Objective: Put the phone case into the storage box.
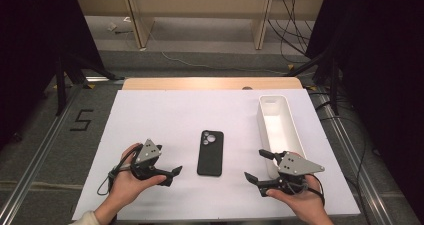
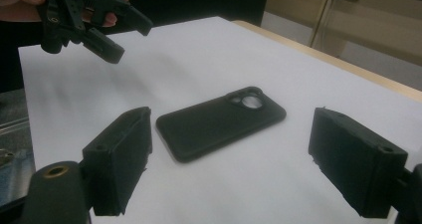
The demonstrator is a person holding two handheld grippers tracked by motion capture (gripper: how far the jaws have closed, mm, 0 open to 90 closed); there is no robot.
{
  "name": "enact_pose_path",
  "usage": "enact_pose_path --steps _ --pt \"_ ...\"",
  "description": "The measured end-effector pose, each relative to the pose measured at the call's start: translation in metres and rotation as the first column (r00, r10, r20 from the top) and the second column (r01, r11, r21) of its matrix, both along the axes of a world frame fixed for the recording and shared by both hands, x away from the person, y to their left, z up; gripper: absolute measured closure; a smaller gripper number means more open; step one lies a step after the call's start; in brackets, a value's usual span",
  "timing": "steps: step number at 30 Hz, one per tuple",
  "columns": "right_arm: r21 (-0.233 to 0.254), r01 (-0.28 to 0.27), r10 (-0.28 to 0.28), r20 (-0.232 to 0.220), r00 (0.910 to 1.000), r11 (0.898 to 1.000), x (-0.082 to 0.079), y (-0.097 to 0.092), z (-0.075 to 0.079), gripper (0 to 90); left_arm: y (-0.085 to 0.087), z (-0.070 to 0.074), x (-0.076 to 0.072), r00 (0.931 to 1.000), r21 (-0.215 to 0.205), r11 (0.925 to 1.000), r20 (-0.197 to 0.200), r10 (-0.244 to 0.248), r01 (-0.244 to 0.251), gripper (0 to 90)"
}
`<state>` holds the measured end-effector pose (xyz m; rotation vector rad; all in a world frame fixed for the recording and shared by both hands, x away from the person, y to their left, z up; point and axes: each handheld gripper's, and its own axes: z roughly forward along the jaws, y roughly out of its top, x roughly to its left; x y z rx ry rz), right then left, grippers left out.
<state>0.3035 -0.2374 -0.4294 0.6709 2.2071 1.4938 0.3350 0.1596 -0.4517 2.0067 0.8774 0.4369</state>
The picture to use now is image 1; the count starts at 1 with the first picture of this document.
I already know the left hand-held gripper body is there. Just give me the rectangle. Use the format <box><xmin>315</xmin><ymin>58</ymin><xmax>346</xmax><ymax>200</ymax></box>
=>
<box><xmin>130</xmin><ymin>138</ymin><xmax>175</xmax><ymax>188</ymax></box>

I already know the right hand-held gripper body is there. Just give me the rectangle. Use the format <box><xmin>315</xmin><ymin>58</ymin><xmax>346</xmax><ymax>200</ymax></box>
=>
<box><xmin>260</xmin><ymin>150</ymin><xmax>326</xmax><ymax>197</ymax></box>

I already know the white oblong plastic box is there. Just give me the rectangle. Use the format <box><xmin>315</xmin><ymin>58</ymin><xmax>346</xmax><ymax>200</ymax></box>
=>
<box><xmin>255</xmin><ymin>94</ymin><xmax>307</xmax><ymax>180</ymax></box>

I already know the black phone case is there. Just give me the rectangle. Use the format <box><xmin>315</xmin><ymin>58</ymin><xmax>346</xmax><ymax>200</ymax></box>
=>
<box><xmin>196</xmin><ymin>129</ymin><xmax>225</xmax><ymax>177</ymax></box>

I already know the person's right hand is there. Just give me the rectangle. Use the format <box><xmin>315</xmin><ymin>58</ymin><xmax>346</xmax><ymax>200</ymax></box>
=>
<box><xmin>265</xmin><ymin>174</ymin><xmax>334</xmax><ymax>218</ymax></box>

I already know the person's left hand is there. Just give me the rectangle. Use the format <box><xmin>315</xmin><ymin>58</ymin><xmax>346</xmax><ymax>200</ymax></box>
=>
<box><xmin>102</xmin><ymin>143</ymin><xmax>167</xmax><ymax>216</ymax></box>

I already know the black tripod stand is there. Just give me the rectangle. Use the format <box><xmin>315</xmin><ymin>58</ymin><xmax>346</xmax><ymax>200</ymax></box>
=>
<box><xmin>54</xmin><ymin>49</ymin><xmax>125</xmax><ymax>117</ymax></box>
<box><xmin>284</xmin><ymin>46</ymin><xmax>341</xmax><ymax>117</ymax></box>

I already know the black curtain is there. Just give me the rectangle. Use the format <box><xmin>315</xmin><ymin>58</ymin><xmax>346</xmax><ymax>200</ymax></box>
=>
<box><xmin>304</xmin><ymin>0</ymin><xmax>424</xmax><ymax>216</ymax></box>
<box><xmin>0</xmin><ymin>0</ymin><xmax>105</xmax><ymax>149</ymax></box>

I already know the light wooden desk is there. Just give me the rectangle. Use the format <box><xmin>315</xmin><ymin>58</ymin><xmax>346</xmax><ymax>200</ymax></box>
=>
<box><xmin>73</xmin><ymin>0</ymin><xmax>331</xmax><ymax>51</ymax></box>

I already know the black wrist strap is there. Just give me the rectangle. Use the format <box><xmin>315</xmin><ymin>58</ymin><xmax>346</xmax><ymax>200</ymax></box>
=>
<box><xmin>304</xmin><ymin>174</ymin><xmax>327</xmax><ymax>208</ymax></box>
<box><xmin>96</xmin><ymin>147</ymin><xmax>141</xmax><ymax>197</ymax></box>

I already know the metal floor rail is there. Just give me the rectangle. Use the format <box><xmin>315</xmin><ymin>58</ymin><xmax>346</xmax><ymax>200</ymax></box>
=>
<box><xmin>316</xmin><ymin>94</ymin><xmax>394</xmax><ymax>225</ymax></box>
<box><xmin>0</xmin><ymin>83</ymin><xmax>84</xmax><ymax>225</ymax></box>

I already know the black cable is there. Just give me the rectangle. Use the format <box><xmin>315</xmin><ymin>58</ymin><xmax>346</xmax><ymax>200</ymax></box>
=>
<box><xmin>267</xmin><ymin>18</ymin><xmax>308</xmax><ymax>57</ymax></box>
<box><xmin>279</xmin><ymin>0</ymin><xmax>316</xmax><ymax>64</ymax></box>

